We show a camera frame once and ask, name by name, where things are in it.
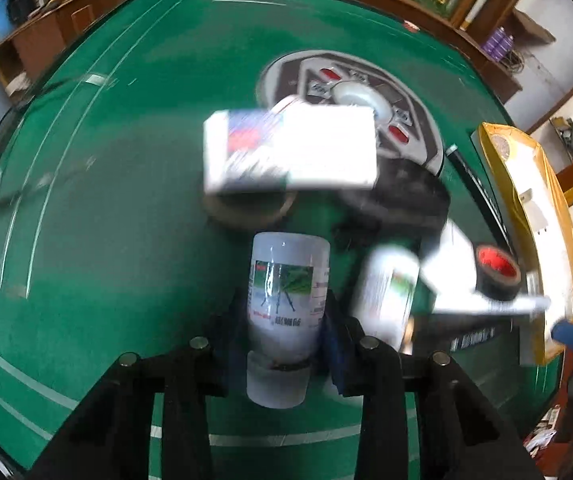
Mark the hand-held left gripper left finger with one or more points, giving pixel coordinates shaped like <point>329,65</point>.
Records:
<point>234,345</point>

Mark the small red white object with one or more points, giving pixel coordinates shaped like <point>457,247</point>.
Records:
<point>410,25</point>

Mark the blue and white carton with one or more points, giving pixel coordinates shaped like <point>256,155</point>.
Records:
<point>316,150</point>

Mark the wooden side cabinet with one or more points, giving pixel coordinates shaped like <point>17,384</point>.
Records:
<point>491,65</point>

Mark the dark bundle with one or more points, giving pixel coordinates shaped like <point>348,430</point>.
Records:
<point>572,135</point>

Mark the brown tape roll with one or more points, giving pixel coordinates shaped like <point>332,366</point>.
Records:
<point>246,215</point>

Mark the white plastic item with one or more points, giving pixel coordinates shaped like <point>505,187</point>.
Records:
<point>454,265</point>

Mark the wooden shelf unit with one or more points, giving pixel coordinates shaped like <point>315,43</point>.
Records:
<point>36,35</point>

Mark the white bottle with green label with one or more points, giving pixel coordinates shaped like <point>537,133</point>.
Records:
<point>286,330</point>
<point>381,300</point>

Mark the yellow cardboard box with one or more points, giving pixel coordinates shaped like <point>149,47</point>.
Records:
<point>568,260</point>

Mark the round table control panel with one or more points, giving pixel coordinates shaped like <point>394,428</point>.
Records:
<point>416,110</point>

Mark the black tape roll red core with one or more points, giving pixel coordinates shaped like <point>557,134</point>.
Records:
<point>483,280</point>

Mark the black pen with white print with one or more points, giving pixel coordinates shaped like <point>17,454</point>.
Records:
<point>471,180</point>

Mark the clear eyeglasses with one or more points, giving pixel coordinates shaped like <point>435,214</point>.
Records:
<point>36,185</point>

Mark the black camera device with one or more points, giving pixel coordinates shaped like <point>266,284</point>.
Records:
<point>401,200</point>

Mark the purple bottle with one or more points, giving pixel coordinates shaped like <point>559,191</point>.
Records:
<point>491,42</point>
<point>505,42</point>

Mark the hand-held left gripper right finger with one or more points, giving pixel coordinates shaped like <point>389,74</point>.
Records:
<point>335,350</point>

